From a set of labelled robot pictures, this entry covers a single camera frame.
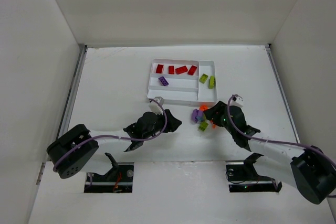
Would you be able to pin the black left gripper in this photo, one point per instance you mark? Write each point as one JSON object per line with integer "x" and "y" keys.
{"x": 165, "y": 120}

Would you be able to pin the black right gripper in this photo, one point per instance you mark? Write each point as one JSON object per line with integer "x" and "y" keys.
{"x": 217, "y": 112}

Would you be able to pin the large purple rounded lego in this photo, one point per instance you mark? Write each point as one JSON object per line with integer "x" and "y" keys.
{"x": 197, "y": 116}

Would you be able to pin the long green lego brick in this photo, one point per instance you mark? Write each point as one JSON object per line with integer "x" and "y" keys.
{"x": 211, "y": 83}

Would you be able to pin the small purple lego brick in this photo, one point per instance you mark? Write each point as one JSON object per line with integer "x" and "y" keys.
{"x": 163, "y": 81}

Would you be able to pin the red square lego brick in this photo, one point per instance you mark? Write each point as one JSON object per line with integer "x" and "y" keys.
{"x": 192, "y": 70}

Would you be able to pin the red long lego brick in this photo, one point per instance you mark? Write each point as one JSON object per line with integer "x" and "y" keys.
{"x": 181, "y": 70}

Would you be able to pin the red curved lego brick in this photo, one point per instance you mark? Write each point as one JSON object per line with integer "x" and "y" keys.
{"x": 171, "y": 70}

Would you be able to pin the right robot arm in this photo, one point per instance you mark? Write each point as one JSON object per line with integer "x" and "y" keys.
{"x": 305, "y": 168}

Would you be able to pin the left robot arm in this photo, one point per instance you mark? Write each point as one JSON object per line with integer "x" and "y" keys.
{"x": 72, "y": 151}

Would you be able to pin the orange arch lego piece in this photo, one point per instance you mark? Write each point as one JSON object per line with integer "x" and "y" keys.
{"x": 203, "y": 107}

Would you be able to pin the green flat square lego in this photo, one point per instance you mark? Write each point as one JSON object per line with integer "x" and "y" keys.
{"x": 203, "y": 126}

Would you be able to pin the green sloped lego brick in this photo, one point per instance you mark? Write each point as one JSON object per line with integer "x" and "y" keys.
{"x": 203, "y": 78}

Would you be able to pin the white divided sorting tray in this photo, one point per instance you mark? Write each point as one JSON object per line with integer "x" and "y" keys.
{"x": 183, "y": 89}

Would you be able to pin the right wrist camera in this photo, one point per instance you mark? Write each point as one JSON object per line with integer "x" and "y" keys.
{"x": 237, "y": 101}

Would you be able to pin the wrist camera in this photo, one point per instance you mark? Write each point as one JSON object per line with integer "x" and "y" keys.
{"x": 237, "y": 101}
{"x": 156, "y": 104}

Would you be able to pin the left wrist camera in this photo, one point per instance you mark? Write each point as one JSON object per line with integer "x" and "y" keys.
{"x": 156, "y": 104}

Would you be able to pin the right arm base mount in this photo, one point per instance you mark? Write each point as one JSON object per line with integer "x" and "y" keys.
{"x": 243, "y": 178}

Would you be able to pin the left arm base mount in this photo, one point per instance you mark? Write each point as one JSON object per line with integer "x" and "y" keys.
{"x": 118, "y": 179}

